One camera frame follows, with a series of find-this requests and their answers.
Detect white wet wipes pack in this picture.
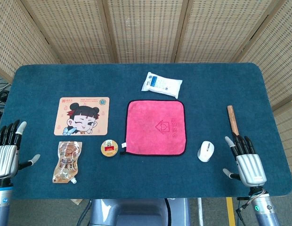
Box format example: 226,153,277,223
141,72,183,99

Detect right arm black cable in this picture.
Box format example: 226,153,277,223
235,188,269,226

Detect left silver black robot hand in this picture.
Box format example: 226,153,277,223
0,119,41,179

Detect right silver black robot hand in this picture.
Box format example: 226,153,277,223
222,134,267,188

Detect white computer mouse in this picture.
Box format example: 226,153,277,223
197,140,215,162

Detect grey-blue robot torso base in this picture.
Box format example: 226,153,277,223
89,198,191,226

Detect cartoon girl mouse pad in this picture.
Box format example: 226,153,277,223
53,97,110,137

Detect round gold tin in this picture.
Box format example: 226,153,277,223
100,139,119,158

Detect white table leg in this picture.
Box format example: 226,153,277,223
197,198,204,226

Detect woven bamboo folding screen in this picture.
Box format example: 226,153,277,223
0,0,292,175

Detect teal carpet table cover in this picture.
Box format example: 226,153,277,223
0,62,292,200

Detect pink square towel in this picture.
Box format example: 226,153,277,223
119,99,187,157

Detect brown wooden stick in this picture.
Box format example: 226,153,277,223
227,105,241,137

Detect black cables on floor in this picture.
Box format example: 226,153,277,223
0,79,11,129

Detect brown drink spout pouch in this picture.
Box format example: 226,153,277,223
52,140,83,185

